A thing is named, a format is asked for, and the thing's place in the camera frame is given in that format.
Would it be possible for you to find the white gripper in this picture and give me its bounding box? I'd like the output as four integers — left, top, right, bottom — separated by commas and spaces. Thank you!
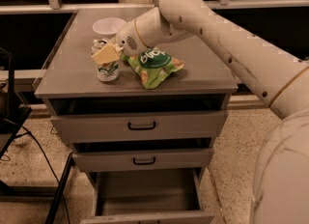
92, 19, 148, 65

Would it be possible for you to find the silver green 7up can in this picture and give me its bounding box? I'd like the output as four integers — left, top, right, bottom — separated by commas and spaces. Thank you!
92, 38, 119, 82

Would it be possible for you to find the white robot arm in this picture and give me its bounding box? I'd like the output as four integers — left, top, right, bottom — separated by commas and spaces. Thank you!
93, 0, 309, 224

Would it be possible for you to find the grey top drawer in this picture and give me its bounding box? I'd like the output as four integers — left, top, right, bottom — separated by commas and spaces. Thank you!
47, 94, 229, 144

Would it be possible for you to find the grey drawer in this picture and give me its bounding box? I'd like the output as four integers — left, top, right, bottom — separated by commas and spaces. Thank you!
73, 139, 213, 172
47, 94, 229, 144
80, 168, 213, 224

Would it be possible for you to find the grey drawer cabinet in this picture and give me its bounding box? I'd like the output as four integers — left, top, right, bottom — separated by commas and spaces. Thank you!
34, 6, 239, 224

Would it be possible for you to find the grey middle drawer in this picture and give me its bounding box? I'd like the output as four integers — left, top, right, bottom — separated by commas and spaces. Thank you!
73, 139, 213, 172

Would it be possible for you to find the grey bottom drawer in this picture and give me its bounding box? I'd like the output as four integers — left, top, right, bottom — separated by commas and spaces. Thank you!
80, 168, 213, 224

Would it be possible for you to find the white bowl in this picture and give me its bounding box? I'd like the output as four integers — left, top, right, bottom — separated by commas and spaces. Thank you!
92, 17, 126, 38

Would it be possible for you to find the green chip bag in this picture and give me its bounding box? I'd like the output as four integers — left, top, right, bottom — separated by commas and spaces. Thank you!
122, 47, 184, 90

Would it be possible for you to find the metal window railing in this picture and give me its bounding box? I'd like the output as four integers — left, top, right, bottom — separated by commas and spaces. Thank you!
0, 0, 309, 108

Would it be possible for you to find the black stand frame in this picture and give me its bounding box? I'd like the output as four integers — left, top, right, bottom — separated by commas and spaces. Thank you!
0, 48, 72, 224

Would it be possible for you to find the black cable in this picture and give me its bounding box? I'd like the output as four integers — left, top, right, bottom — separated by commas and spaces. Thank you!
0, 118, 71, 224

